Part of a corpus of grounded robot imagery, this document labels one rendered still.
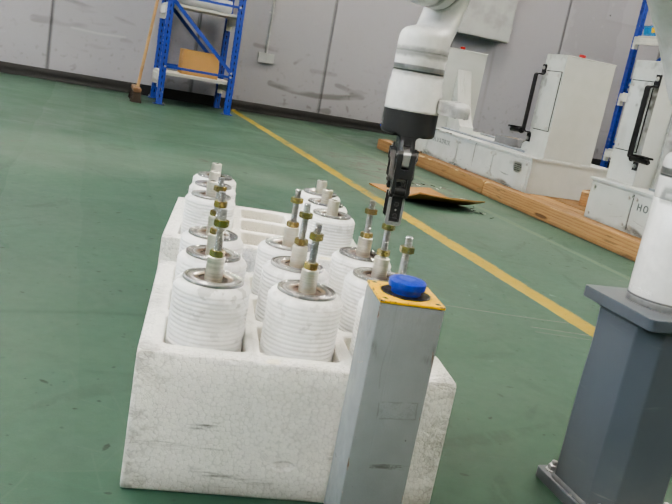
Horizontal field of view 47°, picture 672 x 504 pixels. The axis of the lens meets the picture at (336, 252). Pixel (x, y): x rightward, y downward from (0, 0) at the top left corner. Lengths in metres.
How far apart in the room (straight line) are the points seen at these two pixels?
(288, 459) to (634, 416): 0.45
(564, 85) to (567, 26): 4.29
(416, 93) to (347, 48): 6.41
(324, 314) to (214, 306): 0.13
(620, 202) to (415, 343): 2.78
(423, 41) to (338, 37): 6.38
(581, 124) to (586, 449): 3.24
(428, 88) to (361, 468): 0.49
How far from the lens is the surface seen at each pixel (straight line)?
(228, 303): 0.93
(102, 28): 7.09
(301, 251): 1.08
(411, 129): 1.04
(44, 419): 1.15
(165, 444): 0.97
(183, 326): 0.95
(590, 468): 1.15
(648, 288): 1.09
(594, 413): 1.13
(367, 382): 0.81
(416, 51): 1.04
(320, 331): 0.96
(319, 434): 0.97
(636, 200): 3.45
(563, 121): 4.21
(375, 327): 0.79
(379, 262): 1.10
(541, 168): 4.18
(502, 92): 8.13
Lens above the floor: 0.53
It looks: 13 degrees down
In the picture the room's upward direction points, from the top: 11 degrees clockwise
